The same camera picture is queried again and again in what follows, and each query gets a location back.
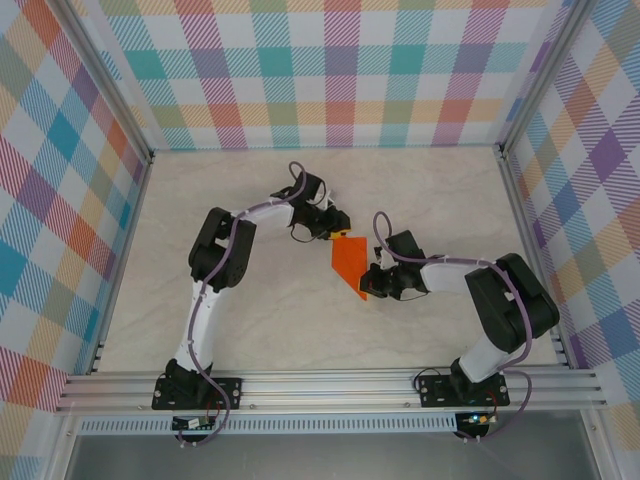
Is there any orange cloth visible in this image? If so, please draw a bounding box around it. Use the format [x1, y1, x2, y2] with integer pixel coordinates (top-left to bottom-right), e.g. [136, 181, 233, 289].
[330, 234, 372, 303]

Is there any aluminium mounting beam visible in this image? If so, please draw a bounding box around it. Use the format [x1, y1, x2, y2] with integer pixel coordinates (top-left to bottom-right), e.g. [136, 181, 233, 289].
[54, 367, 609, 414]

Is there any grey metal shelf panel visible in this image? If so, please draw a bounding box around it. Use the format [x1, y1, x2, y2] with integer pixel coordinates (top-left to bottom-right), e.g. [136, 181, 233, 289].
[64, 432, 601, 480]

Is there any black circuit board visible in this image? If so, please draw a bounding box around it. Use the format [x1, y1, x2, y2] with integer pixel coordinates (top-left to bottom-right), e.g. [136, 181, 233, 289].
[171, 416, 217, 432]

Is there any thin black right gripper cable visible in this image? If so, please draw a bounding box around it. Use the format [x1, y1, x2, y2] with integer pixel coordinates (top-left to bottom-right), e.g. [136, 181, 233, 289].
[387, 287, 427, 303]

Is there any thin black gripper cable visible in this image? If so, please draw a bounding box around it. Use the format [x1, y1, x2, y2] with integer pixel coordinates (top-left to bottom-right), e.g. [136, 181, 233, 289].
[289, 223, 321, 246]
[387, 287, 427, 303]

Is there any thin black left gripper cable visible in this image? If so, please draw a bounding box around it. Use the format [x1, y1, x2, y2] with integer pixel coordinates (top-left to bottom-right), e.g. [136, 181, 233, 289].
[289, 223, 321, 246]

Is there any black wire loop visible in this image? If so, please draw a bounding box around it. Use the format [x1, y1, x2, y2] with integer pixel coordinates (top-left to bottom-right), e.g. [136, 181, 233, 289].
[412, 366, 441, 399]

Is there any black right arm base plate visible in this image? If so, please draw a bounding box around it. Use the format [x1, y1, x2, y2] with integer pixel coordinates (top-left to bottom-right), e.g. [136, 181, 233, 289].
[417, 374, 510, 409]

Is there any aluminium side rail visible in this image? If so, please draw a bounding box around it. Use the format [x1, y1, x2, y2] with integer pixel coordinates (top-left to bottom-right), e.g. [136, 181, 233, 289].
[494, 144, 574, 371]
[89, 152, 156, 376]

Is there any slotted grey cable tray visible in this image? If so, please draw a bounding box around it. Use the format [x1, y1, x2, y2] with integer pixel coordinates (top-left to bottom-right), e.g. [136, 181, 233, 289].
[77, 413, 459, 435]

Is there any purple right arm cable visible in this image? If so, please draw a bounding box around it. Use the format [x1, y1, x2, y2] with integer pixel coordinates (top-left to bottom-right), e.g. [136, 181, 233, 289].
[373, 211, 534, 445]

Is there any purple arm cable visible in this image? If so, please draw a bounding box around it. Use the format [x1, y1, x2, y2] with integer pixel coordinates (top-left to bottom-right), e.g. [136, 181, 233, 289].
[174, 160, 307, 448]
[373, 211, 534, 445]

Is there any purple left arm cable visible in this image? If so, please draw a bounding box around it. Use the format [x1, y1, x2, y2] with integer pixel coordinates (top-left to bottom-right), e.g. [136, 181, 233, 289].
[174, 160, 307, 448]

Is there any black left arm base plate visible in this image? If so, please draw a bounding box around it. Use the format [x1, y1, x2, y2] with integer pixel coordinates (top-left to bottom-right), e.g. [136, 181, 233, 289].
[152, 377, 244, 412]

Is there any aluminium frame post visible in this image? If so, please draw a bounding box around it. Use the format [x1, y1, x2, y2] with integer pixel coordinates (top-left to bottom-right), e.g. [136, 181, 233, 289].
[49, 0, 155, 166]
[497, 0, 599, 156]

